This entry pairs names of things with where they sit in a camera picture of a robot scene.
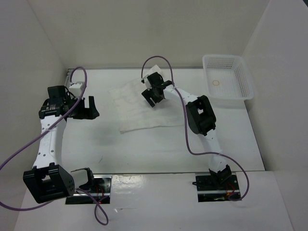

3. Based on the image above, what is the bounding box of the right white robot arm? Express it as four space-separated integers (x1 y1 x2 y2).
141 72 231 189

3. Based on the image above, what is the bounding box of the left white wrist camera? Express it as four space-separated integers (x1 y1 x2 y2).
68 81 85 97

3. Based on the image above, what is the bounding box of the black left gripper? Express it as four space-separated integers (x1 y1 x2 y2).
64 95 99 120

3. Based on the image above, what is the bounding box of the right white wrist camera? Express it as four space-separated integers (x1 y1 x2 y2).
141 75 152 89

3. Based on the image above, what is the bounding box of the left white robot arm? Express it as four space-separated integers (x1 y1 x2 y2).
23 82 100 204

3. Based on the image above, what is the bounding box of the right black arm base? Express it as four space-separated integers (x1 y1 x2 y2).
192 172 241 202

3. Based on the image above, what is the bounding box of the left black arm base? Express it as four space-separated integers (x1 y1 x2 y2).
65 167 112 205

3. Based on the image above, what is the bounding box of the white pleated skirt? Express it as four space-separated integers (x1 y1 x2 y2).
109 77 184 134

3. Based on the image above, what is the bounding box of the white perforated plastic basket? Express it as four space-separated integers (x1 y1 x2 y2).
202 54 254 101

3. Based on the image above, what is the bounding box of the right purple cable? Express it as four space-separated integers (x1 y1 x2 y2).
141 56 250 202

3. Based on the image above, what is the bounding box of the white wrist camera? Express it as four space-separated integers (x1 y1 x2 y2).
141 75 152 89
68 81 85 97

